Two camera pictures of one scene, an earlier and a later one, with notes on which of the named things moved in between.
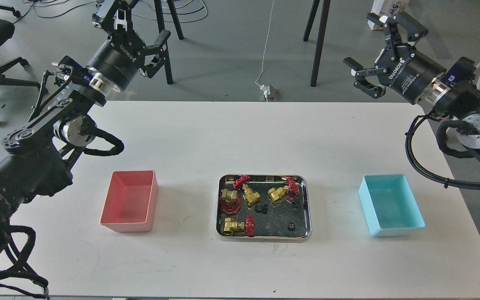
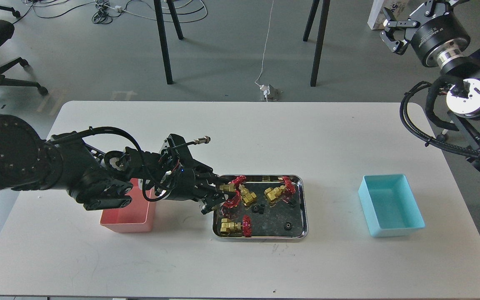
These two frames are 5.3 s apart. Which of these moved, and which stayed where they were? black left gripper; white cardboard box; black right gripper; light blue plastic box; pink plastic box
Moved: black right gripper; black left gripper
Stayed: white cardboard box; pink plastic box; light blue plastic box
